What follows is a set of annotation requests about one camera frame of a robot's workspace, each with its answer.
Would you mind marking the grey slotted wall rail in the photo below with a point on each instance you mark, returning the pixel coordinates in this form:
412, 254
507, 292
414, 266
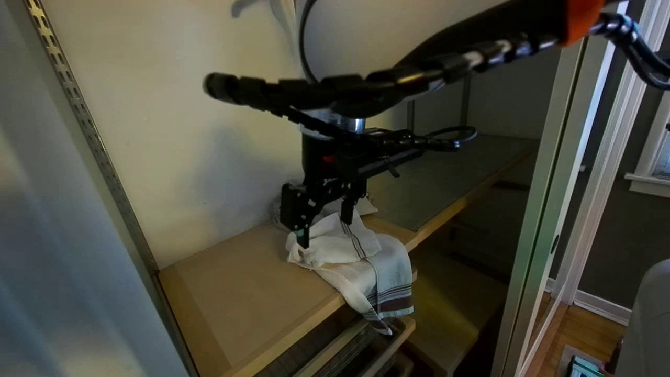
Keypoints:
98, 142

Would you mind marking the teal item on floor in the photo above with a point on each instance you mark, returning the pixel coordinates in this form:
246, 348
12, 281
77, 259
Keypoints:
582, 368

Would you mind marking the white towel with striped end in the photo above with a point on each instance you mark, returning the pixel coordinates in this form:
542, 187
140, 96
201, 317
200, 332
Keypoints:
348, 251

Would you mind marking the pull-out mesh tray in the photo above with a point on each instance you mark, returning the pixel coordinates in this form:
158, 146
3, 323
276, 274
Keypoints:
317, 343
402, 368
377, 348

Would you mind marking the grey chair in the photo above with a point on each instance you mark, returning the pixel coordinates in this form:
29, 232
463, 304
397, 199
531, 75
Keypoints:
649, 320

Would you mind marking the grey ribbed shelf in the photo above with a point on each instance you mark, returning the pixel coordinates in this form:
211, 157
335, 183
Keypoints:
447, 174

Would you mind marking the white closet side panel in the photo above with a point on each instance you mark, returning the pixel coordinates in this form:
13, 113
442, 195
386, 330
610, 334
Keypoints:
63, 244

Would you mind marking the white closet door frame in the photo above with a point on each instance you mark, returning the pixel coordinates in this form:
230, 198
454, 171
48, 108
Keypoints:
536, 244

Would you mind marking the wooden shelf board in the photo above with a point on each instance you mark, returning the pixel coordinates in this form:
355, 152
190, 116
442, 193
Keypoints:
238, 299

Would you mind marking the white window frame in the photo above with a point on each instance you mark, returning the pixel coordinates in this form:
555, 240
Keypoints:
649, 183

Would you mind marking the low wooden shelf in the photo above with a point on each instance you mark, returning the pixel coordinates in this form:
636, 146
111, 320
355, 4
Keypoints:
454, 306

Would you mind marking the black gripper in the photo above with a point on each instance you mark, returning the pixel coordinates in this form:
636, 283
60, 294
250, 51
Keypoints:
335, 157

